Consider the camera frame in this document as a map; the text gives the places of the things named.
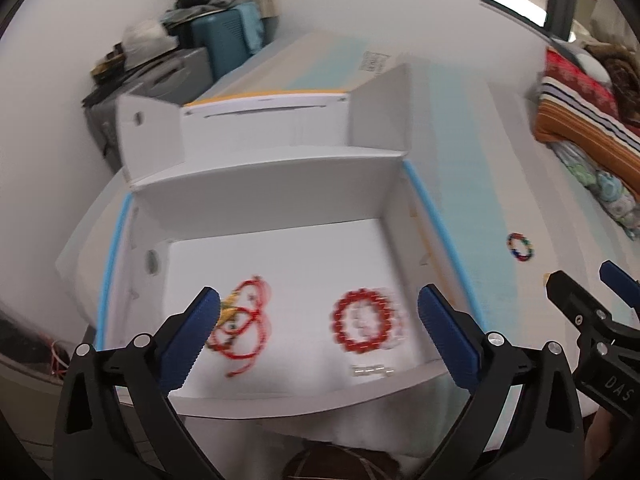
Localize white plastic bag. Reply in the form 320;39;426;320
122;20;178;58

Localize multicolour bead bracelet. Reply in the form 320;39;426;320
506;232;535;262

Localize striped bed sheet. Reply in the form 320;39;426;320
200;30;640;461

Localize brown blanket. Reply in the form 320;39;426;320
585;42;640;126

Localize grey suitcase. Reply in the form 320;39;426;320
85;47;213;161

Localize red bead bracelet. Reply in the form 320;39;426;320
329;287;397;354

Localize pile of dark clothes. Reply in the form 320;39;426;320
162;0;238;23

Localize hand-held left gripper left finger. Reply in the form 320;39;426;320
52;286;223;480

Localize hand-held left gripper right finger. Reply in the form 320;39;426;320
417;284;586;480

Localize teal suitcase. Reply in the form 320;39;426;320
190;2;263;81

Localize floral quilt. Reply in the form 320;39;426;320
555;140;640;241

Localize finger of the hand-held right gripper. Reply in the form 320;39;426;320
545;270;610;335
598;260;640;313

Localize small clear bead string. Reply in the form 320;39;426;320
350;364;396;378

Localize grey pillow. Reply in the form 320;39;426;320
550;37;612;83

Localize striped pillow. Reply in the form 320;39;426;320
532;47;640;181

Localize blue and white cardboard box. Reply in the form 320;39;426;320
55;62;488;418

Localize red cable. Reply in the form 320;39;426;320
49;339;72;377

